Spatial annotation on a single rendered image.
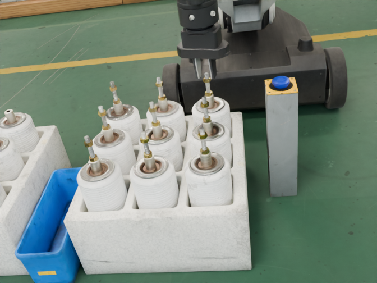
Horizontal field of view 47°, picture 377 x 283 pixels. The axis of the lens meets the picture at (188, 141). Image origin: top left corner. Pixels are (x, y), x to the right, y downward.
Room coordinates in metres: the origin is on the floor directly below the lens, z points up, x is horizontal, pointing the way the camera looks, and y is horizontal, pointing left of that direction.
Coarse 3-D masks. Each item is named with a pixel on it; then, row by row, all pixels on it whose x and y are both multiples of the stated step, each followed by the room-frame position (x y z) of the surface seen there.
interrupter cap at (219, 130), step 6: (198, 126) 0.85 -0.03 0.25; (216, 126) 0.84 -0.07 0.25; (222, 126) 0.83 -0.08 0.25; (192, 132) 0.83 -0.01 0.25; (198, 132) 0.82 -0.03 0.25; (216, 132) 0.81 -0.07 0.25; (222, 132) 0.81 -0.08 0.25; (198, 138) 0.80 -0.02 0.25; (210, 138) 0.79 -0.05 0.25; (216, 138) 0.79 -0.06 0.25
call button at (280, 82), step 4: (280, 76) 0.88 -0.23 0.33; (284, 76) 0.88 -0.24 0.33; (272, 80) 0.87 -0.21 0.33; (276, 80) 0.87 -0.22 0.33; (280, 80) 0.86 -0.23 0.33; (284, 80) 0.86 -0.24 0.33; (288, 80) 0.86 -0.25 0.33; (276, 84) 0.85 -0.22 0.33; (280, 84) 0.85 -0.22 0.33; (284, 84) 0.85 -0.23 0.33; (288, 84) 0.85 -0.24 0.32; (280, 88) 0.85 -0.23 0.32
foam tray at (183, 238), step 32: (192, 128) 0.96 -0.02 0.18; (128, 192) 0.74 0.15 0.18; (96, 224) 0.67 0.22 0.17; (128, 224) 0.66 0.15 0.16; (160, 224) 0.65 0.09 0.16; (192, 224) 0.64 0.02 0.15; (224, 224) 0.63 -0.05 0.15; (96, 256) 0.67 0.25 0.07; (128, 256) 0.66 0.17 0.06; (160, 256) 0.65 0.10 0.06; (192, 256) 0.64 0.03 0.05; (224, 256) 0.63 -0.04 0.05
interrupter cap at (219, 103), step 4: (200, 100) 0.97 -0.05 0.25; (216, 100) 0.95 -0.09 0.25; (220, 100) 0.95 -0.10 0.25; (196, 104) 0.95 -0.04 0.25; (200, 104) 0.95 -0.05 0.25; (216, 104) 0.94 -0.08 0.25; (220, 104) 0.93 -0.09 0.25; (224, 104) 0.93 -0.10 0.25; (196, 108) 0.93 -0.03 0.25; (200, 108) 0.93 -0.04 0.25; (208, 108) 0.92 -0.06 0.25; (212, 108) 0.92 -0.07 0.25; (216, 108) 0.91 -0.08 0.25; (220, 108) 0.91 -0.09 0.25; (208, 112) 0.90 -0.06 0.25; (212, 112) 0.90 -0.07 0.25
